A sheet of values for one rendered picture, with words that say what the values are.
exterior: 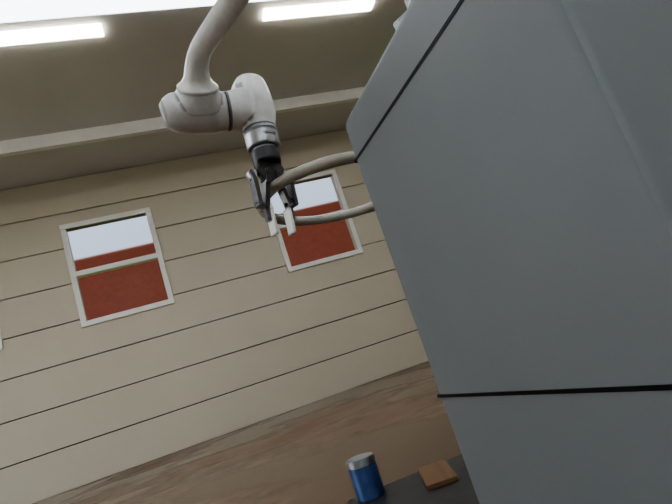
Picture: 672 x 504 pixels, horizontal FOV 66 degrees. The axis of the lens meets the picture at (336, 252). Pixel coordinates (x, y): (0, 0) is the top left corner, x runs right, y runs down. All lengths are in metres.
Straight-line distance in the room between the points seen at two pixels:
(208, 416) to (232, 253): 2.27
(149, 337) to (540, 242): 7.09
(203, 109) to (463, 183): 0.93
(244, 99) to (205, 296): 6.21
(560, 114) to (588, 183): 0.05
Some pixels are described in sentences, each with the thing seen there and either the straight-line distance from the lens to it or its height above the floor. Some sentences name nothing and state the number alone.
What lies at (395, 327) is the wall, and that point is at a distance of 7.97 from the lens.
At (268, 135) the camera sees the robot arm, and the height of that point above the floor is 1.07.
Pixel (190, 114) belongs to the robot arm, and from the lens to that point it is 1.35.
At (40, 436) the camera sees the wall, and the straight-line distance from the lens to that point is 7.55.
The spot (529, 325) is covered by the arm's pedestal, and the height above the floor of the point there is 0.46.
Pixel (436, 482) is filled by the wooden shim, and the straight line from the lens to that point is 1.77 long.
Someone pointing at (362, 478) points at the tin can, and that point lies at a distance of 1.86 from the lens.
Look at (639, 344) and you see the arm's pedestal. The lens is 0.42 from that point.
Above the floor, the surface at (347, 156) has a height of 0.93.
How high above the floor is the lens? 0.49
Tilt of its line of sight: 11 degrees up
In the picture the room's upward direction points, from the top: 19 degrees counter-clockwise
